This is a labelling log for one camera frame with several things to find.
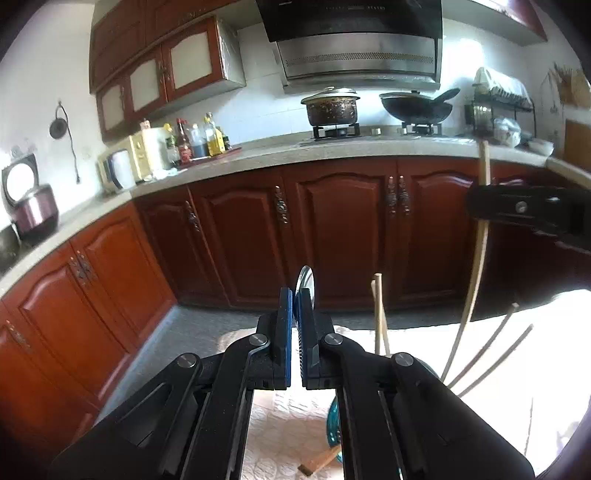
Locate black wok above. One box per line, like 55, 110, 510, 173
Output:
379, 87, 462, 125

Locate green bottle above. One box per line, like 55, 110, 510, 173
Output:
164, 124, 181, 168

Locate purple rice cooker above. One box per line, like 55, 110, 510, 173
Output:
1, 154, 62, 246

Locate wooden cutting board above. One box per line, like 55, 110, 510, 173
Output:
564, 118, 591, 161

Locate steel sink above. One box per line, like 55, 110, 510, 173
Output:
0, 225, 31, 277

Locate yellow countertop appliance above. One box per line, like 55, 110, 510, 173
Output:
96, 131, 163, 195

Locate black gas stove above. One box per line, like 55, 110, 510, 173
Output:
310, 121, 446, 140

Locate white electric kettle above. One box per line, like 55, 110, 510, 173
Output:
107, 148, 138, 191

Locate dried plant bundle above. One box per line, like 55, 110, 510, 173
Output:
551, 62, 591, 110

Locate dark round wall hanging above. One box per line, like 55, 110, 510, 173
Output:
49, 104, 69, 140

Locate white plastic bag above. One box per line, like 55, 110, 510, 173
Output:
492, 117, 523, 148

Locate lidded cooking pot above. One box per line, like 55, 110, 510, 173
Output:
300, 86, 362, 128

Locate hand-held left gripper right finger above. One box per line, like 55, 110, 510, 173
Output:
295, 287, 536, 480

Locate red-brown upper wall cabinets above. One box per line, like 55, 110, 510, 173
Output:
89, 0, 246, 143

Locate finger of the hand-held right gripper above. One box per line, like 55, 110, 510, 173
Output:
531, 225, 591, 254
466, 185, 591, 232

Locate black wall cable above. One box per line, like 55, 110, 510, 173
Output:
65, 120, 83, 184

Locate dark sauce bottle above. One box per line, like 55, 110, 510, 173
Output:
189, 123, 209, 161

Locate red label sauce bottle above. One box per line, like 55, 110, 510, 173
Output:
177, 119, 193, 165

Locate steel range hood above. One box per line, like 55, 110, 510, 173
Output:
255, 0, 445, 95

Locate red-brown lower kitchen cabinets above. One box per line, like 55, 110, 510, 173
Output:
0, 154, 591, 467

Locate grey stone countertop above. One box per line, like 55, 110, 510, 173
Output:
0, 131, 591, 298

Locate wooden chopstick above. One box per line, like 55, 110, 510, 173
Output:
448, 302, 520, 388
372, 273, 392, 357
442, 140, 491, 381
457, 324, 535, 398

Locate black dish rack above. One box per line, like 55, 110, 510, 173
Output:
463, 66, 537, 139

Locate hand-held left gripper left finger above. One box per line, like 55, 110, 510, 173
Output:
48, 286, 294, 480

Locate metal spoon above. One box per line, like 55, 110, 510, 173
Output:
294, 265, 317, 315

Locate red-brown wall shelf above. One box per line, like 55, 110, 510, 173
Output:
455, 0, 551, 47

